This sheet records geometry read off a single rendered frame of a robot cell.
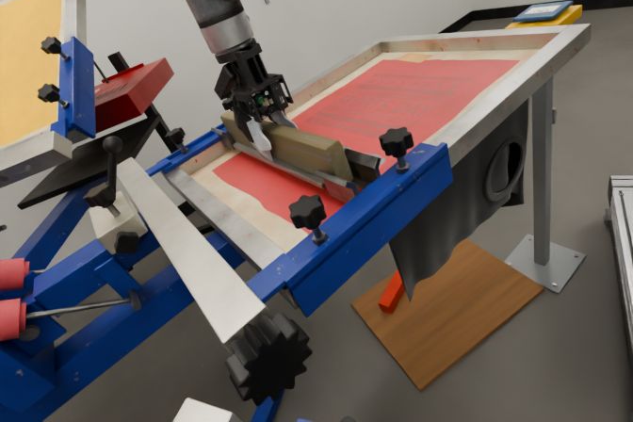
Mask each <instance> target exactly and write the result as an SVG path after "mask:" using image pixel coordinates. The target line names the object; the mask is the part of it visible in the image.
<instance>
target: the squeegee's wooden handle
mask: <svg viewBox="0 0 633 422"><path fill-rule="evenodd" d="M220 118H221V120H222V122H223V124H224V126H225V128H226V129H227V131H228V133H229V134H230V136H231V138H232V140H233V141H234V143H236V142H239V143H241V144H243V145H246V146H248V147H251V148H253V149H254V150H256V149H255V148H254V146H253V145H252V144H251V143H250V142H249V141H248V140H247V139H246V138H245V136H244V135H243V134H242V133H241V132H240V130H239V129H238V128H237V126H236V124H235V118H234V112H233V111H230V110H229V111H226V112H225V113H223V114H221V115H220ZM261 124H262V127H263V131H262V133H263V134H264V135H265V136H266V138H267V139H268V140H269V142H270V145H271V153H272V156H273V157H274V158H277V159H279V160H281V161H283V162H285V163H288V164H290V165H292V166H295V167H297V168H299V169H302V170H305V171H308V172H310V173H312V174H315V173H316V170H322V171H326V172H327V173H330V174H332V175H335V176H337V177H340V178H342V179H345V180H347V181H352V180H353V176H352V173H351V170H350V167H349V162H348V160H347V158H346V155H345V152H344V149H343V146H342V144H341V142H340V141H339V140H336V139H333V138H326V137H323V136H320V135H316V134H313V133H309V132H305V131H302V130H299V129H295V128H292V127H288V126H284V125H281V124H278V123H274V122H268V121H265V120H262V123H261Z"/></svg>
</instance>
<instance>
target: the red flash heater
mask: <svg viewBox="0 0 633 422"><path fill-rule="evenodd" d="M173 76H174V72H173V70H172V68H171V66H170V64H169V62H168V61H167V60H166V58H165V57H163V58H161V59H159V60H157V61H154V62H152V63H150V64H147V65H145V66H144V64H143V63H140V64H138V65H137V66H134V67H132V68H129V69H127V70H125V71H122V72H120V73H116V74H114V75H111V76H109V77H107V78H106V79H107V80H108V82H109V83H106V81H105V80H104V79H103V80H101V81H102V82H103V83H102V84H100V85H98V86H95V87H94V90H97V89H100V91H98V92H97V93H95V127H96V134H97V133H100V132H102V131H105V130H106V129H109V128H111V127H114V126H116V125H118V124H121V123H123V122H127V121H130V120H132V119H134V118H136V117H139V116H141V115H142V114H143V112H144V111H145V110H146V109H147V107H148V106H149V105H150V104H151V102H152V101H153V100H154V98H155V97H156V96H157V95H158V93H159V92H160V91H161V90H162V89H163V88H164V87H165V86H166V85H167V83H168V82H169V81H170V79H171V78H172V77H173Z"/></svg>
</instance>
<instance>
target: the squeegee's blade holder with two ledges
mask: <svg viewBox="0 0 633 422"><path fill-rule="evenodd" d="M233 146H234V147H235V149H237V150H239V151H241V152H243V153H245V154H248V155H250V156H253V157H255V158H257V159H259V160H261V161H263V162H266V163H268V164H269V165H271V166H273V167H275V168H277V169H280V170H283V171H285V172H287V173H289V174H292V175H294V176H296V177H298V178H300V179H301V180H303V181H306V182H308V183H310V184H312V185H314V186H316V187H320V188H322V189H324V188H326V186H325V184H324V181H323V179H322V178H321V177H318V176H316V175H314V174H312V173H310V172H308V171H305V170H302V169H299V168H297V167H295V166H292V165H290V164H288V163H285V162H283V161H281V160H279V159H277V158H274V157H273V159H274V160H273V161H271V160H269V159H267V158H265V157H264V156H263V155H261V154H260V153H259V152H258V151H257V150H254V149H253V148H251V147H248V146H246V145H243V144H241V143H239V142H236V143H235V144H233Z"/></svg>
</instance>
